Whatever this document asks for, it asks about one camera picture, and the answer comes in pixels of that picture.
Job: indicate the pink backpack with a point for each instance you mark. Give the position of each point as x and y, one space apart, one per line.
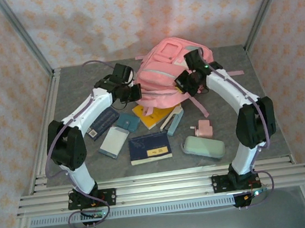
162 77

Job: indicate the teal snap wallet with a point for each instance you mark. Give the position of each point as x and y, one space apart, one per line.
128 121

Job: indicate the white and blue stapler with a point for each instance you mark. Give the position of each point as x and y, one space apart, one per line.
173 119

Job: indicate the thin navy book with barcode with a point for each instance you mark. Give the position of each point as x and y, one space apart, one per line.
102 123

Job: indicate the navy book with yellow label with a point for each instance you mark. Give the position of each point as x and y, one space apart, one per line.
148 146

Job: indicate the white notebook teal edges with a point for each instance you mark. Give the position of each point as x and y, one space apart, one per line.
114 142

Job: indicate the mint green pencil case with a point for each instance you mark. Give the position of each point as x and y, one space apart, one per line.
204 146

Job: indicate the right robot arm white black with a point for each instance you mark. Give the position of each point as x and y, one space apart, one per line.
242 161

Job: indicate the small circuit board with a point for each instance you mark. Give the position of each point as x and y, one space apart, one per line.
98 215
256 193

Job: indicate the aluminium side rail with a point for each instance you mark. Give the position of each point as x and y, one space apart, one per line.
49 106

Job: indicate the aluminium frame post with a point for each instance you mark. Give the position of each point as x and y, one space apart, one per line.
264 5
23 32

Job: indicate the aluminium rail beam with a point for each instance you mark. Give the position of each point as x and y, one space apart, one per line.
161 187

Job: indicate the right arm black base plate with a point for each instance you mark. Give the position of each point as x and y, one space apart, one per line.
219 184

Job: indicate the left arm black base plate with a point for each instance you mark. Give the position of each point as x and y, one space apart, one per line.
109 197

